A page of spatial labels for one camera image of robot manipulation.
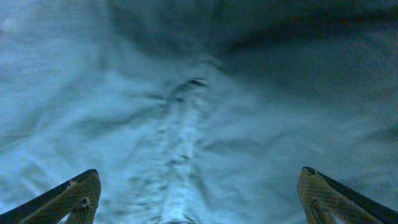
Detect navy blue shorts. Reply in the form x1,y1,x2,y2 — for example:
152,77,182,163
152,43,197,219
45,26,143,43
1,1,397,223

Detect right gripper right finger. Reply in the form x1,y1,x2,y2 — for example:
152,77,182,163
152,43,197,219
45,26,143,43
297,167,397,224

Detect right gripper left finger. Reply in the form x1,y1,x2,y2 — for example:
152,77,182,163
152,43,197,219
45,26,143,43
1,169,101,224

